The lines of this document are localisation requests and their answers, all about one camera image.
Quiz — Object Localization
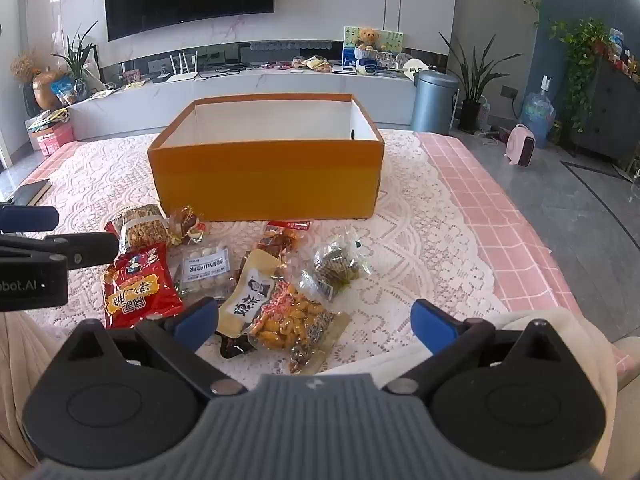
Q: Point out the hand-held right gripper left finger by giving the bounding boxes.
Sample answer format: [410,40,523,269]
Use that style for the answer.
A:
[60,297,249,401]

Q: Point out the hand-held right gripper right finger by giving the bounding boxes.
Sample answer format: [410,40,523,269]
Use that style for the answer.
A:
[382,299,573,396]

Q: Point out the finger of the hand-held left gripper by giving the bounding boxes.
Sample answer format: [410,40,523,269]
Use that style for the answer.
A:
[0,205,60,234]
[0,234,120,268]

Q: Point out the clear packet of white balls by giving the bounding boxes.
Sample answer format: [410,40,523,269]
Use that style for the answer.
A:
[170,241,238,306]

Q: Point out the orange cardboard box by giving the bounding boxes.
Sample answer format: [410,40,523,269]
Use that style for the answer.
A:
[147,92,385,222]

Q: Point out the clear packet of orange snacks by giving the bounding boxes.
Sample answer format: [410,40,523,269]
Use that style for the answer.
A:
[248,280,351,376]

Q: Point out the clear packet of green snacks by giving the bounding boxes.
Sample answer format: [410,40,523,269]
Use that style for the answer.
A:
[300,230,372,303]

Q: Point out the black notebook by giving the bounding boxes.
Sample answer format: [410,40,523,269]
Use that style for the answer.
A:
[7,178,53,207]

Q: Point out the beige packet with black print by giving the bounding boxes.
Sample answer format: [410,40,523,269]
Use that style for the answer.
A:
[217,250,281,338]

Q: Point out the brown bread packet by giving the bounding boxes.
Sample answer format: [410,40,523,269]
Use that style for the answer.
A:
[105,204,171,256]

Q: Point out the white lace tablecloth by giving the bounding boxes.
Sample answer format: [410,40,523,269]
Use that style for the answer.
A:
[0,130,511,376]

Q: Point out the pink storage box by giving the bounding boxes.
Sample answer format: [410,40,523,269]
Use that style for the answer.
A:
[29,122,76,157]

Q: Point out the small brown snack packet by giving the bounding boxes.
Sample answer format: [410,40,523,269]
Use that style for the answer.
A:
[167,205,207,247]

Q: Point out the red meat snack packet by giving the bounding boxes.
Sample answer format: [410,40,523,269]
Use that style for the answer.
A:
[257,220,312,266]

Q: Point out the orange vase with dried flowers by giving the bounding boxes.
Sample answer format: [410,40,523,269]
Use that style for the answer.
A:
[10,50,66,111]

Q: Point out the green plant in glass vase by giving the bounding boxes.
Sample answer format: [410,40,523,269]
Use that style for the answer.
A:
[50,20,101,101]

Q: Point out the pink fan heater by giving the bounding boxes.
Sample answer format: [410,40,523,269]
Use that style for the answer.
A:
[504,124,537,167]

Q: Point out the white router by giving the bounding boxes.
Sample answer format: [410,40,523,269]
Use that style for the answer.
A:
[165,51,200,84]

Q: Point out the grey metal trash can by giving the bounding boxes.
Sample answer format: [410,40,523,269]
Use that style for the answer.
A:
[410,70,460,135]

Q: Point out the blue water jug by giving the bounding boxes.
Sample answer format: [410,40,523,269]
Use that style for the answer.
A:
[520,76,556,148]

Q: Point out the long-leaf potted plant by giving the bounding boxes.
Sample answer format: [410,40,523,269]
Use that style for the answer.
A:
[439,32,523,133]

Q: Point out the grey marble television cabinet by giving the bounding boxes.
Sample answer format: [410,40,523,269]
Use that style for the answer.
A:
[67,37,451,141]

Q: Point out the white round gadget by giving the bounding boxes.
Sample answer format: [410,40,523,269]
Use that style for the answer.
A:
[402,58,429,81]

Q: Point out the dark grey sideboard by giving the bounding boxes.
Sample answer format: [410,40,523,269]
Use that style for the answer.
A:
[570,55,640,171]

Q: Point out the green picture card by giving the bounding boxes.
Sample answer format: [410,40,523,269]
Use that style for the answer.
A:
[342,26,405,58]

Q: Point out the assorted small snack bags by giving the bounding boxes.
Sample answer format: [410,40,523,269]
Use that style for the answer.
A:
[292,55,333,74]

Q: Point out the brown teddy bear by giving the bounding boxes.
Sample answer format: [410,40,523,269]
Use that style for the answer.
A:
[355,27,381,51]

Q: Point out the climbing green houseplant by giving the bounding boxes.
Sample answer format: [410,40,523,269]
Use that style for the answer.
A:
[547,17,613,133]

